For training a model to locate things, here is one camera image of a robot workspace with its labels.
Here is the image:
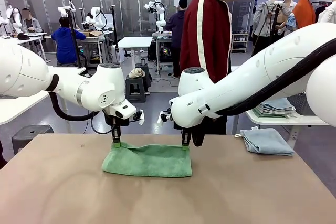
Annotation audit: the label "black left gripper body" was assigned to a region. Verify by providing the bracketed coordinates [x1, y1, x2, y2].
[104, 113, 130, 127]

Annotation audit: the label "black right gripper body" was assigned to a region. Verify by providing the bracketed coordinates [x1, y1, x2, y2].
[174, 125, 206, 147]

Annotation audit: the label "light blue terry towel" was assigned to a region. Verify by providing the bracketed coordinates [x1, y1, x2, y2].
[234, 128, 295, 156]
[258, 97, 297, 112]

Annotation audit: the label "person's right forearm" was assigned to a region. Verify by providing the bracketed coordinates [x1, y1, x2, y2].
[201, 42, 221, 84]

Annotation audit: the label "grey plastic step stool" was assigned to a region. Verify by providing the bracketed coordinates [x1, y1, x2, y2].
[12, 124, 55, 155]
[125, 75, 146, 104]

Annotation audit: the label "beige crumpled cloth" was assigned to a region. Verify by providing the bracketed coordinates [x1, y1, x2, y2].
[128, 68, 145, 79]

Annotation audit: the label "dark plastic stool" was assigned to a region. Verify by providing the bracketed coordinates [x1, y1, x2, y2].
[135, 63, 152, 95]

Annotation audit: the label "computer with coloured lights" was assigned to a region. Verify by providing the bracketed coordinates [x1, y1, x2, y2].
[157, 41, 174, 63]

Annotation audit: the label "white work desk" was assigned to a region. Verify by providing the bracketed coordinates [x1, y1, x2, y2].
[44, 31, 115, 74]
[0, 32, 48, 63]

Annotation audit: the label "black tripod stand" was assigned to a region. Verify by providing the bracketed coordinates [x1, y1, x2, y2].
[256, 0, 285, 49]
[65, 8, 93, 79]

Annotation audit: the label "white robot stand table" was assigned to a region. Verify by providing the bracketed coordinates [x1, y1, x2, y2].
[152, 32, 175, 75]

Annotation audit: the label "person in blue hoodie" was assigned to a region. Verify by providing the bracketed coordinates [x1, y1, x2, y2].
[51, 16, 87, 67]

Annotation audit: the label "white shoe shelf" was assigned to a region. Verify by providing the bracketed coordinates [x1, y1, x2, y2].
[230, 33, 249, 54]

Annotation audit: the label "person in red jacket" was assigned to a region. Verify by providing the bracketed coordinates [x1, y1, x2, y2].
[179, 0, 233, 135]

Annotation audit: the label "person in navy hoodie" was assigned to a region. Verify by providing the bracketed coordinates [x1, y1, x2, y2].
[165, 0, 187, 79]

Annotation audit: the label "person in grey jacket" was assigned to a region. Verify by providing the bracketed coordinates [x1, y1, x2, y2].
[21, 8, 43, 34]

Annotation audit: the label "mannequin in grey shirt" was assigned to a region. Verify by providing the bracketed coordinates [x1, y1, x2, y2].
[251, 0, 292, 57]

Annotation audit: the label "figure in white shirt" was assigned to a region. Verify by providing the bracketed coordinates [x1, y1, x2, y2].
[278, 0, 299, 36]

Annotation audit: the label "mannequin in orange coat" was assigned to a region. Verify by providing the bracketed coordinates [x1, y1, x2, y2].
[286, 0, 317, 30]

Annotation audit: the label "person in white top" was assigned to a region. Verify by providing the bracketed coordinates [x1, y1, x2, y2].
[317, 0, 336, 24]

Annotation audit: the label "thin black left gripper cable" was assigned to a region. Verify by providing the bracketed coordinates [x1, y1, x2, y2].
[90, 112, 115, 134]

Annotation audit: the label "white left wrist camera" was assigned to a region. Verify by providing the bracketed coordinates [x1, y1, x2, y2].
[132, 109, 145, 125]

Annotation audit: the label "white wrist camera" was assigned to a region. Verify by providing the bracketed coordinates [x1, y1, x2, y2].
[156, 110, 173, 125]
[132, 109, 145, 125]

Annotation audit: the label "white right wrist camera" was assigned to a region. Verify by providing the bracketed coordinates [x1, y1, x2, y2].
[156, 110, 173, 125]

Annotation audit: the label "black camera pole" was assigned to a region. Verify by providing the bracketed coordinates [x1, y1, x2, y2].
[110, 5, 120, 51]

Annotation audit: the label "thick black right arm hose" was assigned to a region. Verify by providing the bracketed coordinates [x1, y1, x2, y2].
[217, 42, 336, 116]

